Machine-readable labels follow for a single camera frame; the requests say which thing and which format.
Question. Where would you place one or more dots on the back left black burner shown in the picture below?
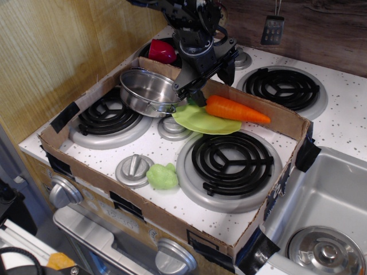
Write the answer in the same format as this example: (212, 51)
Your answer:
(143, 52)

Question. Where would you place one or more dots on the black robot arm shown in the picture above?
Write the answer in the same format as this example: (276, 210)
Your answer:
(203, 45)

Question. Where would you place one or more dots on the green toy lettuce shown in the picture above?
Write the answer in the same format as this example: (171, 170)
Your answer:
(162, 177)

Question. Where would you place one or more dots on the hanging metal slotted spatula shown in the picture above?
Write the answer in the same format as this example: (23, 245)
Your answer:
(273, 27)

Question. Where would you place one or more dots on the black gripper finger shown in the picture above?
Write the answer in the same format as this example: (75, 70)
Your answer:
(227, 72)
(197, 96)

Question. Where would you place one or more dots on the back right black burner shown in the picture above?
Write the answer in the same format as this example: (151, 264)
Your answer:
(290, 87)

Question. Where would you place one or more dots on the silver stovetop knob middle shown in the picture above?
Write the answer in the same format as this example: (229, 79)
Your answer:
(169, 129)

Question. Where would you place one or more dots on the front right black burner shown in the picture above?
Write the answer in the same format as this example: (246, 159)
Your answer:
(228, 173)

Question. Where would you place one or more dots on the grey toy sink basin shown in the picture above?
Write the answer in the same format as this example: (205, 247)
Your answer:
(331, 193)

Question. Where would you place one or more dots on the silver oven knob left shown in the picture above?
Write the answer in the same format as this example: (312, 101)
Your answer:
(63, 193)

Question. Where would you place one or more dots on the brown cardboard fence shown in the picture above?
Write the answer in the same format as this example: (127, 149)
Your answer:
(92, 164)

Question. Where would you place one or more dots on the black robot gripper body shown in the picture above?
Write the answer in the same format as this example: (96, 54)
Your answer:
(200, 64)

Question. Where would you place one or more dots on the stainless steel pot lid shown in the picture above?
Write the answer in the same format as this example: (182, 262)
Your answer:
(324, 250)

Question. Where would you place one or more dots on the front left black burner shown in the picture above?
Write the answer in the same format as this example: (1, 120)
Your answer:
(108, 123)

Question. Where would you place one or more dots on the silver oven knob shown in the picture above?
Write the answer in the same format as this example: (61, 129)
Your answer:
(172, 258)
(63, 193)

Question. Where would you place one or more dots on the silver stovetop knob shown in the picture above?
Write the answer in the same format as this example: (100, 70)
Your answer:
(132, 170)
(243, 60)
(169, 129)

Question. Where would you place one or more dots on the silver stovetop knob front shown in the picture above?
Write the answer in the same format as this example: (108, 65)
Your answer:
(132, 170)

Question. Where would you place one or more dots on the red plastic cup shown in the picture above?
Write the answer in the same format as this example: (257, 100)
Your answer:
(162, 51)

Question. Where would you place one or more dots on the silver stovetop knob back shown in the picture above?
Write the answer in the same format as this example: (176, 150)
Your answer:
(243, 60)

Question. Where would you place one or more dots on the yellow orange cloth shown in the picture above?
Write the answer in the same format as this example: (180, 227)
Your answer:
(58, 261)

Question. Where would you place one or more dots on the light green plastic plate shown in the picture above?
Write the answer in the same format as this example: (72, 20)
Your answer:
(197, 119)

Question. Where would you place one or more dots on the black burner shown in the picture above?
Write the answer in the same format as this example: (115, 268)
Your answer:
(143, 52)
(228, 173)
(290, 87)
(108, 123)

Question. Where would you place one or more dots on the silver oven door handle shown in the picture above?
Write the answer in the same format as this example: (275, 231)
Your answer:
(107, 249)

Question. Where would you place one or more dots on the silver oven knob right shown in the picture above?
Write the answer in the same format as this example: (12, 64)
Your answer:
(172, 258)

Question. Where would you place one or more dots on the orange plastic toy carrot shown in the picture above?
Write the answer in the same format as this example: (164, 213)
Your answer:
(229, 109)

